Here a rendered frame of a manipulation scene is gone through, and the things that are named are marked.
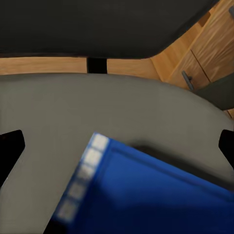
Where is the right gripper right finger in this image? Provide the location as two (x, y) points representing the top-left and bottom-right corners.
(218, 129), (234, 169)

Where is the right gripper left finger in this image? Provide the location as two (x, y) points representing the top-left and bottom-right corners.
(0, 130), (25, 188)

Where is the folder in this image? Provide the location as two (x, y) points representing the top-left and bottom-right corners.
(43, 132), (234, 234)

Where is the swivel chair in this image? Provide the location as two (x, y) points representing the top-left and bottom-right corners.
(0, 0), (234, 234)

